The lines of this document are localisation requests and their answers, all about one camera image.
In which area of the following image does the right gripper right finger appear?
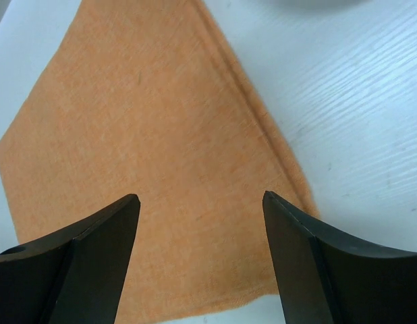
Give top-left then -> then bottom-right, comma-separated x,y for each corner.
262,191 -> 417,323

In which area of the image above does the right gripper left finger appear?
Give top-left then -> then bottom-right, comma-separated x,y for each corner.
0,194 -> 140,323

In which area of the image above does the orange cloth placemat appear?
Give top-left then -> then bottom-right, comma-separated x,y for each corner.
0,1 -> 316,323

